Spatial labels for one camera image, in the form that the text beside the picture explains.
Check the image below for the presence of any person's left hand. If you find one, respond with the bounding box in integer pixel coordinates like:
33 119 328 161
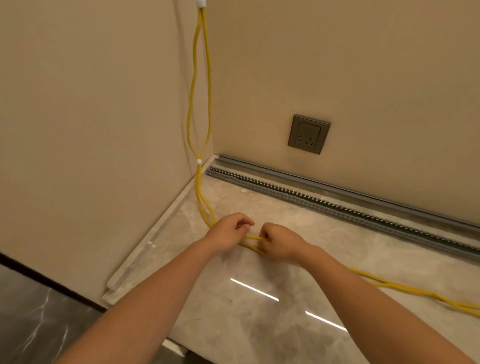
202 212 256 257

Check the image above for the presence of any person's right hand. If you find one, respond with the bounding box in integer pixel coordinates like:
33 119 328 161
258 222 320 265

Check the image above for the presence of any yellow cable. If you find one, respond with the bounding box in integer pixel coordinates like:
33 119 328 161
195 7 480 319
187 7 480 319

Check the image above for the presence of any person's left forearm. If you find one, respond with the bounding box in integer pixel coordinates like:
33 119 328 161
55 238 226 364

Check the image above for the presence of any person's right forearm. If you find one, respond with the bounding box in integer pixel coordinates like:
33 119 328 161
299 245 478 364

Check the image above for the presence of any perforated metal strip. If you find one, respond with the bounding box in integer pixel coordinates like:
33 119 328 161
205 166 480 262

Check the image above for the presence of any pale stone edging strip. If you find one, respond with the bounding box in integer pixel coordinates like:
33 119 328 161
102 154 220 309

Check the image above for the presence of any grey metal rail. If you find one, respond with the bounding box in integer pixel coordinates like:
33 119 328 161
218 154 480 236

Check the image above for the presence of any grey wall socket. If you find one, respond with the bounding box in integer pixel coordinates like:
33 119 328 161
287 115 332 155

